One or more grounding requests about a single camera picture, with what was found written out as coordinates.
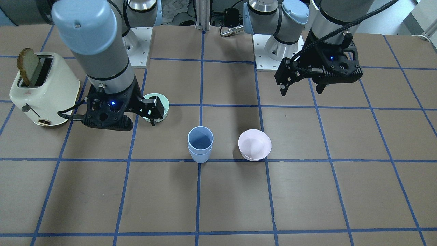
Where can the green bowl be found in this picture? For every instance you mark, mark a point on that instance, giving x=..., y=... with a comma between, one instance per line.
x=165, y=102

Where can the aluminium frame post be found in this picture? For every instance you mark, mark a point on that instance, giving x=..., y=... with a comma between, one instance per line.
x=203, y=14

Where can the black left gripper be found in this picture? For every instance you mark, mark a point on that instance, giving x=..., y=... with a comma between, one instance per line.
x=312, y=58

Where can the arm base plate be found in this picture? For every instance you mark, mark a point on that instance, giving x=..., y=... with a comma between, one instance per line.
x=137, y=44
x=269, y=52

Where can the cream toaster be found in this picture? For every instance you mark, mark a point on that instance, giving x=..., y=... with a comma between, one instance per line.
x=56, y=89

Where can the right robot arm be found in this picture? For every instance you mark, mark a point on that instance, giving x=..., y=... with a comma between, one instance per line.
x=96, y=31

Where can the blue cup standing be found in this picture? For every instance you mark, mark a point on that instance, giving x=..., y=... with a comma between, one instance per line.
x=200, y=155

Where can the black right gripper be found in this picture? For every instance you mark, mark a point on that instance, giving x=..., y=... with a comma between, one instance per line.
x=138, y=101

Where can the pink bowl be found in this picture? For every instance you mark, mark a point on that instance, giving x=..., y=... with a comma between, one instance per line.
x=254, y=145

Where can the toast slice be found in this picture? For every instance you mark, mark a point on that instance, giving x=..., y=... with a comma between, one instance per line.
x=29, y=66

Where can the blue cup carried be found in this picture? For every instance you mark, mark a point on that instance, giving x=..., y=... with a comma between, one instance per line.
x=200, y=140

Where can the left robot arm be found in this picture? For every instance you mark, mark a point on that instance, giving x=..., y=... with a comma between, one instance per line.
x=288, y=19

